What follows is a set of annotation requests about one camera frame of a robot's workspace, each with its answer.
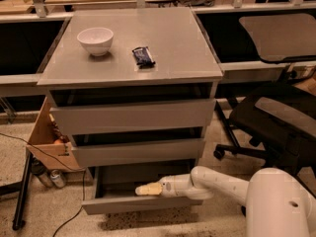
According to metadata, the grey drawer cabinet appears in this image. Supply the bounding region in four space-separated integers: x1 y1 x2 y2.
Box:
37 7 224 170

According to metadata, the black office chair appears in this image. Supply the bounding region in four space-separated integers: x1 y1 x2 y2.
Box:
212 13 316 199

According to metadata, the grey top drawer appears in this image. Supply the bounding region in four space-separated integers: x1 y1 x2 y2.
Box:
50 98 215 135

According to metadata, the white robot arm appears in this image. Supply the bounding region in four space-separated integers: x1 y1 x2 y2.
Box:
135 166 316 237

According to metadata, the silver can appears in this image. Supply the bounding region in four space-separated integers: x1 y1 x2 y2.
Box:
50 170 66 189

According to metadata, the white ceramic bowl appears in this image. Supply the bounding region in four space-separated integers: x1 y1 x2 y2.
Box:
77 27 114 56

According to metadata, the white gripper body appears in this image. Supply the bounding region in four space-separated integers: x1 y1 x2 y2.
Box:
158 174 194 198

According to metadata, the cardboard box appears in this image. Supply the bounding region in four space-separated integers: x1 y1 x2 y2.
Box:
27 100 83 172

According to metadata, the black floor cable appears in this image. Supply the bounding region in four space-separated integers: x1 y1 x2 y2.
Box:
0 132 87 237

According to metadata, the dark bottle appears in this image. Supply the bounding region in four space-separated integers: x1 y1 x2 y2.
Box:
31 159 53 188

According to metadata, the black stand leg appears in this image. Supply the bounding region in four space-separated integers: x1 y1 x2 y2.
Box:
0 150 33 231

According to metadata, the grey bottom drawer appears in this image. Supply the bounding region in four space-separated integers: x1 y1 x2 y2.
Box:
82 159 201 214

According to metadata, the grey drawer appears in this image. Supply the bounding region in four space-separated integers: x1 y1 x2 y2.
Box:
82 159 201 214
50 98 215 135
73 127 205 167

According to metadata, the dark blue snack bar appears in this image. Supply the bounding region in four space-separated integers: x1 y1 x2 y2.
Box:
132 46 155 67

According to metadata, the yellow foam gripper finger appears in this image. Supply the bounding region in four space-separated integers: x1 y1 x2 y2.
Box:
135 183 163 196

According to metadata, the grey middle drawer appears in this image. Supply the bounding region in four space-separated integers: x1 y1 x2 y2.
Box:
73 127 205 167

